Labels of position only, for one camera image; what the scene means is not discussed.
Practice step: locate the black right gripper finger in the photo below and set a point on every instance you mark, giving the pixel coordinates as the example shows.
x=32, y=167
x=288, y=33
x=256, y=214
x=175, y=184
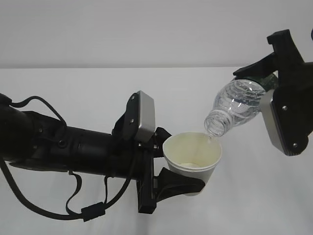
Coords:
x=258, y=70

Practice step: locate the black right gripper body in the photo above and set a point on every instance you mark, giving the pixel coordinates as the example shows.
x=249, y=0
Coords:
x=295, y=76

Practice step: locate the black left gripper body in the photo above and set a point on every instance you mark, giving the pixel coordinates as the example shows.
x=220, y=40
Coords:
x=145, y=184

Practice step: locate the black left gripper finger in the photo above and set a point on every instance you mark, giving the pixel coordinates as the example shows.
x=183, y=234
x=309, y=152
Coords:
x=169, y=184
x=158, y=139

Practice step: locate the white paper cup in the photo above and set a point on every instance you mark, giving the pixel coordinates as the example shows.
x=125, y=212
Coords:
x=192, y=154

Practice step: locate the clear green-label water bottle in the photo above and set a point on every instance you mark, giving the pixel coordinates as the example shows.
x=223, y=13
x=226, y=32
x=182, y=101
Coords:
x=237, y=103

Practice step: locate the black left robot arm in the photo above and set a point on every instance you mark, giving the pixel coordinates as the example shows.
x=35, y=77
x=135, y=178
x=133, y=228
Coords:
x=33, y=141

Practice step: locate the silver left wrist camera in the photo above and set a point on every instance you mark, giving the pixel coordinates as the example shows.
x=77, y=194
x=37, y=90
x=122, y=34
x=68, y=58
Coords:
x=139, y=118

